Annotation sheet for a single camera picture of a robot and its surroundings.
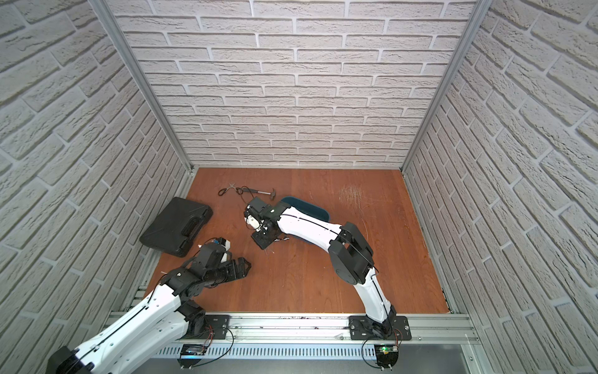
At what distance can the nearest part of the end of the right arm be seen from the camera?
0.63 metres

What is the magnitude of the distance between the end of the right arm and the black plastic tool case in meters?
0.29

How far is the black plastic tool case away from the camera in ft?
2.94
